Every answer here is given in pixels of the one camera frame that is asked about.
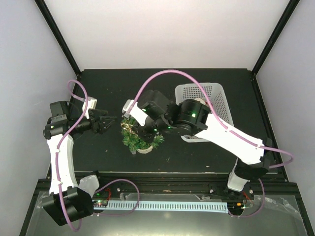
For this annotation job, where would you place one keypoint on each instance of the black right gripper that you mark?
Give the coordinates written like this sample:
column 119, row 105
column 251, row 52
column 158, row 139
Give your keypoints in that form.
column 147, row 137

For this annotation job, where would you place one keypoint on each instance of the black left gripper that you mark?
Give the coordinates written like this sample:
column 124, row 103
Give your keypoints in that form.
column 100, row 128

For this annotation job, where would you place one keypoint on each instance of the small green christmas tree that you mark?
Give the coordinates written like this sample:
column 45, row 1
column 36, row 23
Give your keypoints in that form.
column 126, row 138

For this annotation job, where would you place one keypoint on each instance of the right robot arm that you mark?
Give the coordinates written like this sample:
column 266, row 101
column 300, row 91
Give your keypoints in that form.
column 155, row 114

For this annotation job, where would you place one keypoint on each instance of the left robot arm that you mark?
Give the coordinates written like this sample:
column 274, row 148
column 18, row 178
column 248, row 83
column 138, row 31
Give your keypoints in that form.
column 71, row 200

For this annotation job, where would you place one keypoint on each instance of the white tree pot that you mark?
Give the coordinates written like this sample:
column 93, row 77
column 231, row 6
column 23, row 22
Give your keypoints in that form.
column 145, row 151

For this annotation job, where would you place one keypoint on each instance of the white perforated plastic basket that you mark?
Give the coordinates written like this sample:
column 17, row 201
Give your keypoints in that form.
column 216, row 95

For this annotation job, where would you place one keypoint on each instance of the white round foam ornament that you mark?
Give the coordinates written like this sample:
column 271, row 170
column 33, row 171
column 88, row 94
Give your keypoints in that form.
column 200, row 100

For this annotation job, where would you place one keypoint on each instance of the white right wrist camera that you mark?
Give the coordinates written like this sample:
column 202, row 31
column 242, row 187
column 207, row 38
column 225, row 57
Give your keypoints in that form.
column 136, row 113

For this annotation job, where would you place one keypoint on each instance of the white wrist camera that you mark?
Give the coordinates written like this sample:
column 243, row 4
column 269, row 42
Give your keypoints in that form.
column 136, row 113
column 91, row 105

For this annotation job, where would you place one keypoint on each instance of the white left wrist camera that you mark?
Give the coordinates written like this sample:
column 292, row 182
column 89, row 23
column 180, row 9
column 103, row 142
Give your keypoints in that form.
column 91, row 105

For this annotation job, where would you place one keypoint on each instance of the light blue cable duct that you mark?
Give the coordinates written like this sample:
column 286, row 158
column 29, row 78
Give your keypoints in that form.
column 216, row 207

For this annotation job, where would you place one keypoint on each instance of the black frame post left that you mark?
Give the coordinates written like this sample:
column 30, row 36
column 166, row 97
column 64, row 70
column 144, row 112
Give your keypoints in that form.
column 42, row 6

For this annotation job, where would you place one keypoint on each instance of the black frame post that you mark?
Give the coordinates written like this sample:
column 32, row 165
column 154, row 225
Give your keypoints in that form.
column 283, row 20
column 42, row 6

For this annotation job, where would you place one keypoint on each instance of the black frame post right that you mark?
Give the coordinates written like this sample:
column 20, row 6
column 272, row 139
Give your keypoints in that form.
column 283, row 20

